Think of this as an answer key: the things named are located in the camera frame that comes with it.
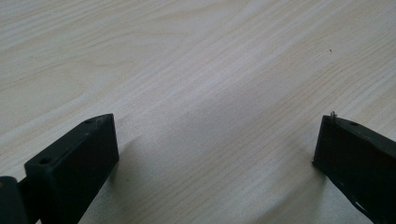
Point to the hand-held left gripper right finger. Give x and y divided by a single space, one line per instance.
358 161

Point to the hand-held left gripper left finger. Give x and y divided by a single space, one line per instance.
74 168

